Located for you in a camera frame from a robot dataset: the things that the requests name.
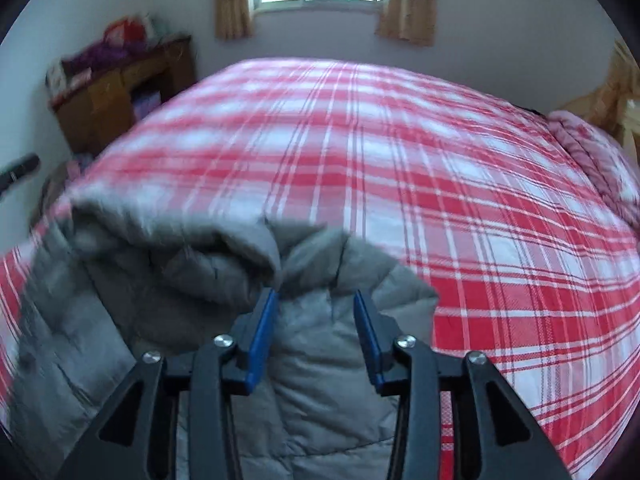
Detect grey puffer jacket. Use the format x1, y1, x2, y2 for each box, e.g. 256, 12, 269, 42
9, 198, 438, 479

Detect white patterned box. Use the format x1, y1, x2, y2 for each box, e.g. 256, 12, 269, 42
46, 60, 68, 99

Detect brown wooden desk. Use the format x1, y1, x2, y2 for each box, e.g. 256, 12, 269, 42
50, 35, 196, 155

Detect purple items in desk shelf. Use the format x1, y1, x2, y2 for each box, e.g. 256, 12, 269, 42
131, 91, 162, 122

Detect purple cloth on desk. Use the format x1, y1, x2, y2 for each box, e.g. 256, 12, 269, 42
61, 40, 148, 77

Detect red bag on desk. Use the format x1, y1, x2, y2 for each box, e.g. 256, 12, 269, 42
103, 15, 148, 48

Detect red plaid bed sheet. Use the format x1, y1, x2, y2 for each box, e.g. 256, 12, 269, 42
1, 58, 639, 479

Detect left tan curtain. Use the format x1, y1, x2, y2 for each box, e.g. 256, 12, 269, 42
214, 0, 254, 42

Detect folded pink quilt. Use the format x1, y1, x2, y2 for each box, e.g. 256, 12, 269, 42
548, 110, 639, 235

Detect tan curtain by headboard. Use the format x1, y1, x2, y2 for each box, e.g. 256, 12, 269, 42
561, 39, 639, 136

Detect cream wooden headboard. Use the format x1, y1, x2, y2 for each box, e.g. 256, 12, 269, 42
617, 99, 640, 164

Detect right tan curtain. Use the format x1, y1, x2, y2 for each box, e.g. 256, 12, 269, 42
376, 0, 437, 47

